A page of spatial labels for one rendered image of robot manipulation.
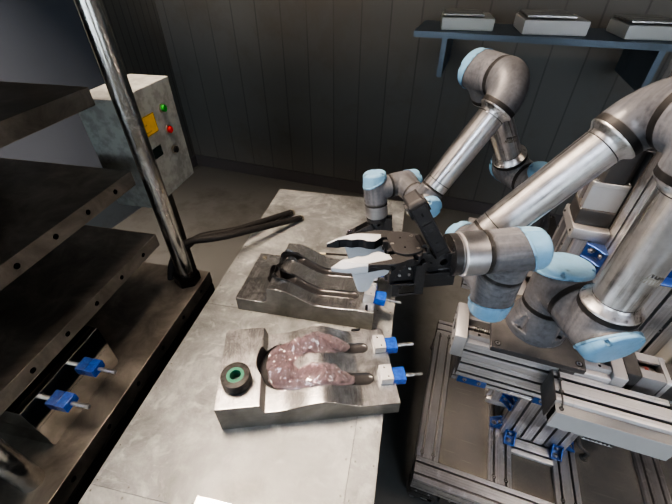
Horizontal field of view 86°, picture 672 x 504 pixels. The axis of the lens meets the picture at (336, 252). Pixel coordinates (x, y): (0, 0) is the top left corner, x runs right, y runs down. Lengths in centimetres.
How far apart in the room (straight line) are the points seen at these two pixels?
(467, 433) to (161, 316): 136
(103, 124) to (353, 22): 218
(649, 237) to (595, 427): 54
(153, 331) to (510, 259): 120
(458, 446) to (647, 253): 124
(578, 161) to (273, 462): 97
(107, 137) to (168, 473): 105
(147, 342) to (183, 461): 46
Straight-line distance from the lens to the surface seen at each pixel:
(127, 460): 122
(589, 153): 79
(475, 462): 181
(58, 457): 134
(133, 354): 143
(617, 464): 207
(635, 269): 83
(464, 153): 110
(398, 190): 119
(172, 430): 121
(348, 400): 108
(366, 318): 127
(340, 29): 324
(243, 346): 116
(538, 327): 106
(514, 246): 64
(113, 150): 151
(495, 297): 70
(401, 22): 311
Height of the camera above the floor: 182
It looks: 39 degrees down
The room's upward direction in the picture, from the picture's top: straight up
